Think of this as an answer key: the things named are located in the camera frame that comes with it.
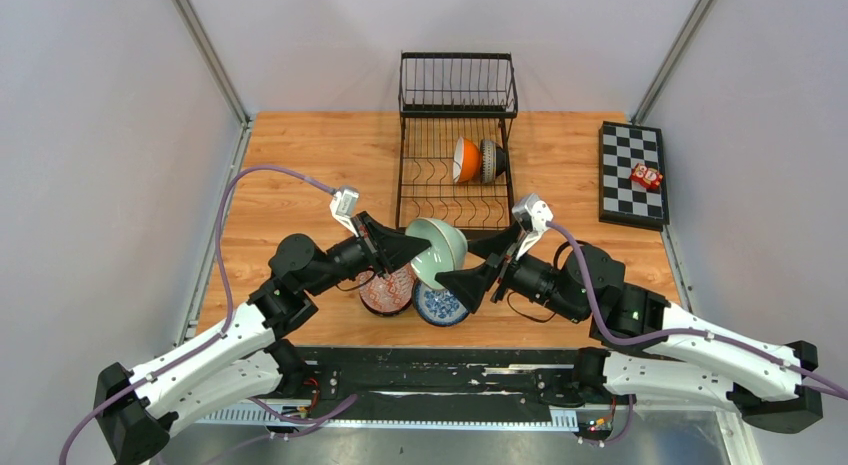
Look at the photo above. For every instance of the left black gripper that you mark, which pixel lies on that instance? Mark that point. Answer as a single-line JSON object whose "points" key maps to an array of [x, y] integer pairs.
{"points": [[382, 246]]}

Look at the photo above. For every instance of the red patterned bowl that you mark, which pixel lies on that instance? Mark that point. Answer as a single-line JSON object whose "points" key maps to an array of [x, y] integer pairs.
{"points": [[386, 296]]}

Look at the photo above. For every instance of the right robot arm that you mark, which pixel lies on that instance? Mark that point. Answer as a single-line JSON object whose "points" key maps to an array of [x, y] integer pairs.
{"points": [[646, 344]]}

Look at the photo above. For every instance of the black cream patterned bowl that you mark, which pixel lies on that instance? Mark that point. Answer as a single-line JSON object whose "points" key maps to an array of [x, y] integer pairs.
{"points": [[493, 161]]}

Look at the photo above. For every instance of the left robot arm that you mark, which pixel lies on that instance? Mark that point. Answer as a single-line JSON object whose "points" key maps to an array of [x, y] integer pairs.
{"points": [[139, 409]]}

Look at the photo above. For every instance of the black white checkerboard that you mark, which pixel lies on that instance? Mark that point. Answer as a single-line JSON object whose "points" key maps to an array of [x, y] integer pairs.
{"points": [[632, 190]]}

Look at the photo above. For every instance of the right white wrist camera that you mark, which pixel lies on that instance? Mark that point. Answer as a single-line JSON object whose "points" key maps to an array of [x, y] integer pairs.
{"points": [[533, 215]]}

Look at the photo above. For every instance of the black wire dish rack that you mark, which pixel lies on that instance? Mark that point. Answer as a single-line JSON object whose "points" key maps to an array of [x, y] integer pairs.
{"points": [[442, 97]]}

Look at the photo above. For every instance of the blue floral bowl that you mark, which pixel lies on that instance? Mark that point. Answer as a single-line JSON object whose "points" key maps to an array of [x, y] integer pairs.
{"points": [[438, 307]]}

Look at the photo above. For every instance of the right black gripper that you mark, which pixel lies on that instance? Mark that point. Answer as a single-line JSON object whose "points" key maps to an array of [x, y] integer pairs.
{"points": [[468, 285]]}

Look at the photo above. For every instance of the small red toy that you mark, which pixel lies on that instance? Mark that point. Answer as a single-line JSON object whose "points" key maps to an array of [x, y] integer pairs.
{"points": [[647, 177]]}

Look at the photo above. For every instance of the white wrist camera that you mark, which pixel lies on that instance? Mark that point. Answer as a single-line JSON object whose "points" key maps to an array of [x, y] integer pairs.
{"points": [[533, 215], [342, 207]]}

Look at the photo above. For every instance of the white orange bowl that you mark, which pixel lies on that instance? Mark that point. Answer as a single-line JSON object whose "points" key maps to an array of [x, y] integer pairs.
{"points": [[467, 159]]}

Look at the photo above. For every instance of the pale green bowl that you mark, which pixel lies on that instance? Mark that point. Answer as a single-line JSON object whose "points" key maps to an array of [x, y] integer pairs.
{"points": [[447, 251]]}

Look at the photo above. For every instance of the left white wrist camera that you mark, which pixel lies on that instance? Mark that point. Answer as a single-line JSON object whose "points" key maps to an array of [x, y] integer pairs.
{"points": [[342, 207]]}

